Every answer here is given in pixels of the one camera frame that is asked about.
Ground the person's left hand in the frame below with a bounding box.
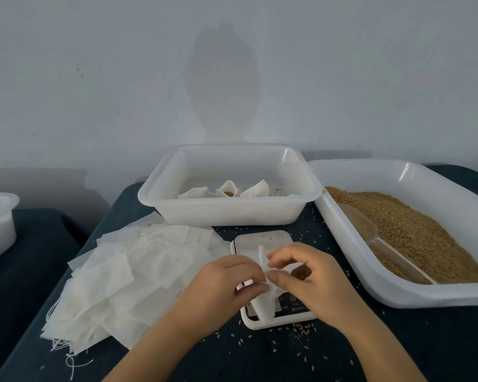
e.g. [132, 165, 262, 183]
[174, 254, 271, 341]

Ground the person's right hand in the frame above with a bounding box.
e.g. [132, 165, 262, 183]
[265, 241, 369, 333]

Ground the white tray of grain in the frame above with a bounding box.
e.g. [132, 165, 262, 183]
[309, 159, 478, 309]

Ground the white mesh bag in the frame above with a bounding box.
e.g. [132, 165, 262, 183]
[247, 245, 294, 322]
[216, 179, 241, 198]
[177, 186, 211, 199]

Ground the clear plastic scoop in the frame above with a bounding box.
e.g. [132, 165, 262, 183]
[338, 204, 439, 285]

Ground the white plastic tub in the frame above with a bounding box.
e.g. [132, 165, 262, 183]
[138, 144, 325, 228]

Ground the pile of white bags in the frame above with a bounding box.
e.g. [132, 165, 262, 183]
[40, 222, 234, 371]

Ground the brown grain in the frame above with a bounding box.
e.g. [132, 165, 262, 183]
[325, 187, 478, 285]

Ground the white digital kitchen scale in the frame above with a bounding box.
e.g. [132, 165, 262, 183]
[229, 230, 318, 330]

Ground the dark blue tablecloth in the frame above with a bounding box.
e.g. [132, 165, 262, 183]
[0, 164, 478, 382]
[0, 206, 89, 382]

